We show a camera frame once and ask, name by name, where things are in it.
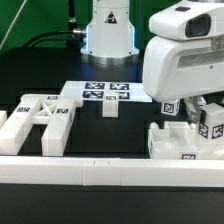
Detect white chair seat part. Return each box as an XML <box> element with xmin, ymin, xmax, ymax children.
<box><xmin>148</xmin><ymin>121</ymin><xmax>205</xmax><ymax>160</ymax></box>

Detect white fence bar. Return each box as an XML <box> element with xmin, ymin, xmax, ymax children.
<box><xmin>0</xmin><ymin>110</ymin><xmax>7</xmax><ymax>129</ymax></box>
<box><xmin>0</xmin><ymin>156</ymin><xmax>224</xmax><ymax>187</ymax></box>

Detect white tagged cube left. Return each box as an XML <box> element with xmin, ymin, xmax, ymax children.
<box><xmin>161</xmin><ymin>99</ymin><xmax>180</xmax><ymax>116</ymax></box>

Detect white marker base sheet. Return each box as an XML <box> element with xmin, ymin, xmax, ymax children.
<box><xmin>60</xmin><ymin>81</ymin><xmax>152</xmax><ymax>103</ymax></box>

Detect white tagged cube right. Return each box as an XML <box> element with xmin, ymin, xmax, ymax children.
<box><xmin>197</xmin><ymin>97</ymin><xmax>206</xmax><ymax>107</ymax></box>

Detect white front fence bar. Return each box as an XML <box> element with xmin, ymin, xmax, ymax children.
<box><xmin>0</xmin><ymin>156</ymin><xmax>224</xmax><ymax>187</ymax></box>

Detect white chair back frame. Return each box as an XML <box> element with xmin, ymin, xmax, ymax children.
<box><xmin>0</xmin><ymin>94</ymin><xmax>83</xmax><ymax>157</ymax></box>

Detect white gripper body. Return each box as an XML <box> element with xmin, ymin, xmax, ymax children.
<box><xmin>142</xmin><ymin>0</ymin><xmax>224</xmax><ymax>102</ymax></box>

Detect white left fence bar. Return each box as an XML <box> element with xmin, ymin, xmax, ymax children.
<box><xmin>0</xmin><ymin>110</ymin><xmax>7</xmax><ymax>129</ymax></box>

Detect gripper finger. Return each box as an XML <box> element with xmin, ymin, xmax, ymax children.
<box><xmin>184</xmin><ymin>96</ymin><xmax>206</xmax><ymax>123</ymax></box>

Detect black vertical pole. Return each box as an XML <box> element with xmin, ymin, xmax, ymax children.
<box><xmin>67</xmin><ymin>0</ymin><xmax>76</xmax><ymax>23</ymax></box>

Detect white tagged cube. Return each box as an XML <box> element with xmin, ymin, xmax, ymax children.
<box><xmin>161</xmin><ymin>99</ymin><xmax>180</xmax><ymax>116</ymax></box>
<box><xmin>197</xmin><ymin>97</ymin><xmax>206</xmax><ymax>107</ymax></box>

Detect black cables at base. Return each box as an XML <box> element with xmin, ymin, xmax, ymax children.
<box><xmin>22</xmin><ymin>28</ymin><xmax>88</xmax><ymax>48</ymax></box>

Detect thin white cord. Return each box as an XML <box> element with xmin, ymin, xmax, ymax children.
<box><xmin>0</xmin><ymin>0</ymin><xmax>29</xmax><ymax>52</ymax></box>

